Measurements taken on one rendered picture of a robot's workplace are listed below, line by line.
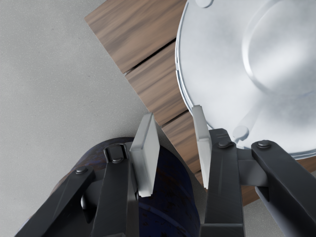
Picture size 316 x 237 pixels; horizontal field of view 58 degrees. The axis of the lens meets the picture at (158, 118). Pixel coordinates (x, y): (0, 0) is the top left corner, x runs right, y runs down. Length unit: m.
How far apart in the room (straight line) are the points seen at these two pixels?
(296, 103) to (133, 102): 0.48
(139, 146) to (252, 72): 0.25
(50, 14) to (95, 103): 0.25
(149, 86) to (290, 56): 0.19
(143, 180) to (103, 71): 0.64
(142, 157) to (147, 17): 0.28
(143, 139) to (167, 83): 0.25
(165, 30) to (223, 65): 0.09
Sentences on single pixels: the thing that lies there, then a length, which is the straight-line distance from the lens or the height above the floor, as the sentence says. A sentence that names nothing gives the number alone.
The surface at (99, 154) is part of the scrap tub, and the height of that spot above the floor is 0.11.
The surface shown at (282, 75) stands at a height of 0.39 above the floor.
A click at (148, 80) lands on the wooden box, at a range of 0.41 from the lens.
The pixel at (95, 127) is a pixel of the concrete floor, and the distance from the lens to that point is 0.83.
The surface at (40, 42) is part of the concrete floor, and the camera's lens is 0.83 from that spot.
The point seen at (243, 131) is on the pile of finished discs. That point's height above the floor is 0.38.
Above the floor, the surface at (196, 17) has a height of 0.39.
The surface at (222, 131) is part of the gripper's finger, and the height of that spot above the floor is 0.59.
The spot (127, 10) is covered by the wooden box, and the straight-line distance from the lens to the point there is 0.41.
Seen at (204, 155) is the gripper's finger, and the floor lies 0.62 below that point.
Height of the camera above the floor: 0.75
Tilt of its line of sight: 71 degrees down
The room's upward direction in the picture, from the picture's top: 170 degrees counter-clockwise
